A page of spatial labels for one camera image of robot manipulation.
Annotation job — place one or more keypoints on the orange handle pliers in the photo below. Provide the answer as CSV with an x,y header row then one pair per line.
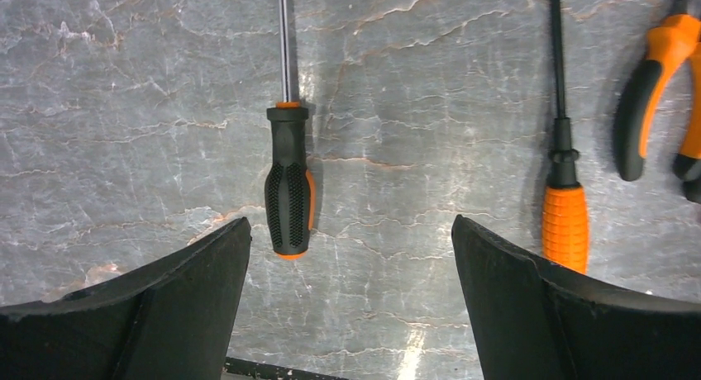
x,y
675,40

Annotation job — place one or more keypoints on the small orange black screwdriver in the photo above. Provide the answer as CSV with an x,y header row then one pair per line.
x,y
289,186

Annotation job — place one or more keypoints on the large orange handle screwdriver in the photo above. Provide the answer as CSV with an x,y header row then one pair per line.
x,y
565,223

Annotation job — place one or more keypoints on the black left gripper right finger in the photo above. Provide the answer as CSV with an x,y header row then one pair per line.
x,y
534,319

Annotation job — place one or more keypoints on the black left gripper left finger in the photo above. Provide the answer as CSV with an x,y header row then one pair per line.
x,y
170,319

